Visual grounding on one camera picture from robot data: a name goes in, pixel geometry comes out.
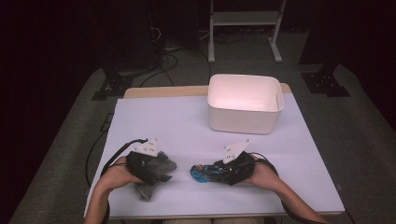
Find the wooden table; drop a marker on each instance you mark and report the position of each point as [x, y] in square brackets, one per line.
[162, 91]

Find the blue patterned sock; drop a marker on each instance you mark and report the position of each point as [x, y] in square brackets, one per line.
[200, 174]

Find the black stand base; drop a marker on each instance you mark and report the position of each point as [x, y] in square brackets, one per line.
[325, 84]
[113, 85]

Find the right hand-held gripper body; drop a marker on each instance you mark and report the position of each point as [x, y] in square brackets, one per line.
[241, 169]

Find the person's left hand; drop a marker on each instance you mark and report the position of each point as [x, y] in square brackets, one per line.
[118, 174]

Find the white plastic bin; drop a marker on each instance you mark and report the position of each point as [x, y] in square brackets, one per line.
[246, 121]

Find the grey sock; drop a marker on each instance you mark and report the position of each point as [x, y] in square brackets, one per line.
[163, 165]

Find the white table sheet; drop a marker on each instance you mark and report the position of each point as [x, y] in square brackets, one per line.
[186, 124]

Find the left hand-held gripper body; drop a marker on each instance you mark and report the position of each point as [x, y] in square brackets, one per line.
[141, 166]

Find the white metal stand frame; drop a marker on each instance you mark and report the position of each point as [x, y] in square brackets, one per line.
[243, 18]

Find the person's right hand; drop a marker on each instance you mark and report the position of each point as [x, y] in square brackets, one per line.
[264, 175]

